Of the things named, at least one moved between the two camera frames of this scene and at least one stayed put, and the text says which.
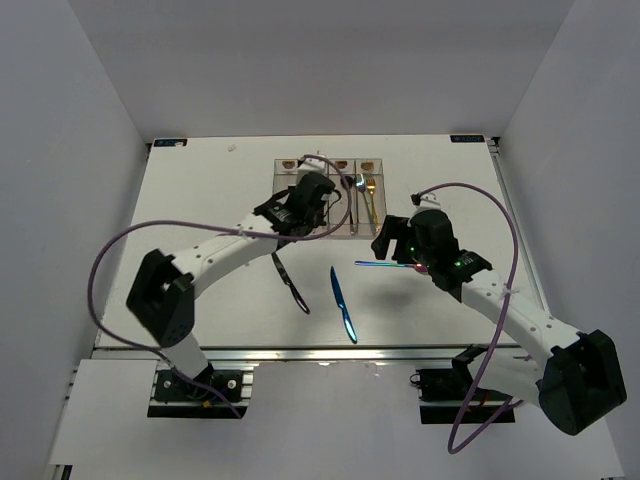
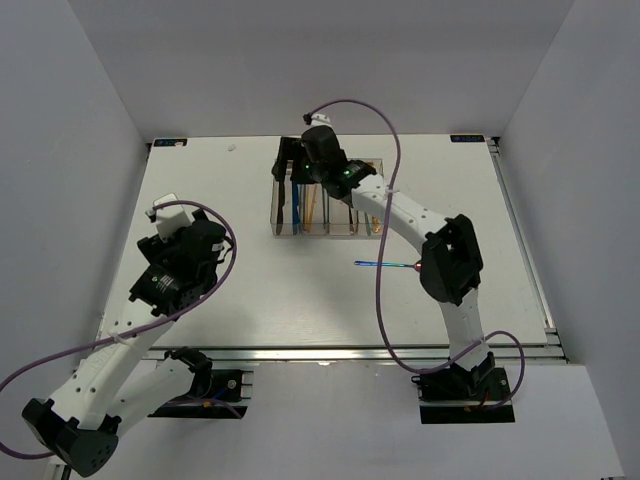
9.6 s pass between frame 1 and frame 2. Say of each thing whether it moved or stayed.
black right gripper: moved
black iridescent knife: moved
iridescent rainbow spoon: stayed
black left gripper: moved
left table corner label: stayed
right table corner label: stayed
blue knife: moved
